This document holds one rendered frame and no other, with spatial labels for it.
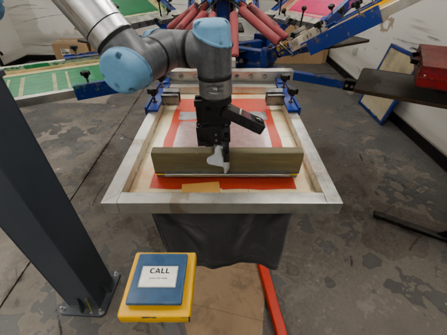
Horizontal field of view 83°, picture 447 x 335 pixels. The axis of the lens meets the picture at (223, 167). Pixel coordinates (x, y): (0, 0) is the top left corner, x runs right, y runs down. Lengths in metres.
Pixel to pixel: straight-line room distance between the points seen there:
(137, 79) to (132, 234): 1.52
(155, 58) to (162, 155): 0.28
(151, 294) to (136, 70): 0.39
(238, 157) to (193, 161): 0.12
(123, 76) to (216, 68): 0.18
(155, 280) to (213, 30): 0.48
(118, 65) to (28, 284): 1.65
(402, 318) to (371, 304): 0.15
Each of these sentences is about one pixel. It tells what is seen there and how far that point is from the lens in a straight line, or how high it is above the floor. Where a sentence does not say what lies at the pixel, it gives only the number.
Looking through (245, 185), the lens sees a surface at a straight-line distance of 0.71.
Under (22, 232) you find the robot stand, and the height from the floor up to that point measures 0.65.
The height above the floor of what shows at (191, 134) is 0.95.
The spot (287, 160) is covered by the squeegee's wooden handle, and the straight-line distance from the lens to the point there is 0.70.
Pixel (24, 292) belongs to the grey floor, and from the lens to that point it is 1.94.
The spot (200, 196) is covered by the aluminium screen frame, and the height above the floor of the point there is 0.99.
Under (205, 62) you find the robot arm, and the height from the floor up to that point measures 1.29.
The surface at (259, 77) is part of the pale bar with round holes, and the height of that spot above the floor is 1.01.
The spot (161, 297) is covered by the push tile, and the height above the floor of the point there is 0.97.
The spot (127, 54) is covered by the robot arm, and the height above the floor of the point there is 1.32.
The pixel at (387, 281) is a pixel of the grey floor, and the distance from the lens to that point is 1.87.
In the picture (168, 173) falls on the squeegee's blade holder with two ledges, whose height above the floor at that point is 0.99.
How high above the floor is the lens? 1.43
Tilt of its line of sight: 39 degrees down
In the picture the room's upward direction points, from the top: straight up
